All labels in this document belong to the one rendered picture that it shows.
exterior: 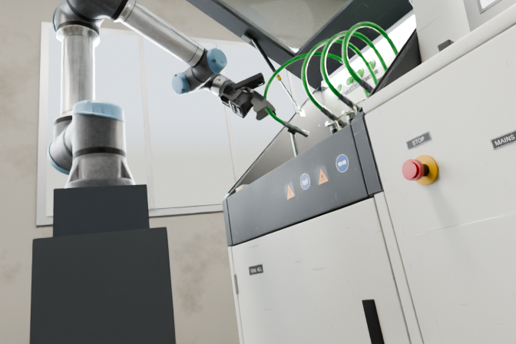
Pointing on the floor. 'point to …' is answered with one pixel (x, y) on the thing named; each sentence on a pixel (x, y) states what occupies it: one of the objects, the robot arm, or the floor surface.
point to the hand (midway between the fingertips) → (273, 110)
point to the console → (454, 171)
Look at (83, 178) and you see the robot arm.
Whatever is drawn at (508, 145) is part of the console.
